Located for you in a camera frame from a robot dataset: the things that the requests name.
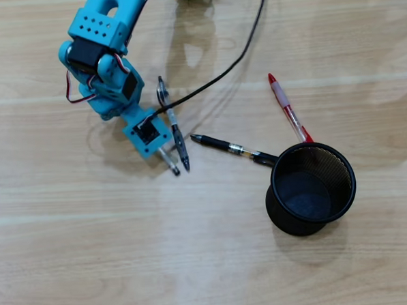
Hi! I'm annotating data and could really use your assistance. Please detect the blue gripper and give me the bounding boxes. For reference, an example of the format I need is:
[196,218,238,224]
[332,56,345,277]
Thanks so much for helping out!
[77,53,147,124]

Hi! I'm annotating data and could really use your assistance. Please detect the grey grip retractable pen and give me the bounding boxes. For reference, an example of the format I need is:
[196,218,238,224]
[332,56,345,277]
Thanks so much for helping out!
[155,74,192,175]

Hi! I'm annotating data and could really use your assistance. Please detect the clear pen with black cap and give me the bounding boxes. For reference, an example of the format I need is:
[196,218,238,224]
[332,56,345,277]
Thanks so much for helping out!
[157,145,181,178]

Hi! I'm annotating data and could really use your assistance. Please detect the black grip retractable pen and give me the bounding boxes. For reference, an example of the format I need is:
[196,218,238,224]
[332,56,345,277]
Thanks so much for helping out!
[190,130,280,171]

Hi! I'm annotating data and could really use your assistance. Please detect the red retractable pen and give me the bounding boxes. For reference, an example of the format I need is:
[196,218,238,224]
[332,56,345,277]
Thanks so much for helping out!
[267,70,315,145]

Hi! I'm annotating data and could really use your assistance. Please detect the black mesh pen holder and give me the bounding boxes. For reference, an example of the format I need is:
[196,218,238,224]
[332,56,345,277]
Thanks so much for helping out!
[262,140,360,239]

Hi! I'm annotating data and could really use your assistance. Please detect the red white servo wire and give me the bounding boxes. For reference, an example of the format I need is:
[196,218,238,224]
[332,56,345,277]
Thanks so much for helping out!
[64,55,101,105]

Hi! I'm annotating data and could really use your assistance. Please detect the blue wrist camera module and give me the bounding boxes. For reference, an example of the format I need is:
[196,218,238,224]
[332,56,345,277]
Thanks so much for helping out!
[121,106,175,162]

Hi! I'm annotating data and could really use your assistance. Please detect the black camera cable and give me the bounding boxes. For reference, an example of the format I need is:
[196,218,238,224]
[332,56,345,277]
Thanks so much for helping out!
[147,0,275,117]

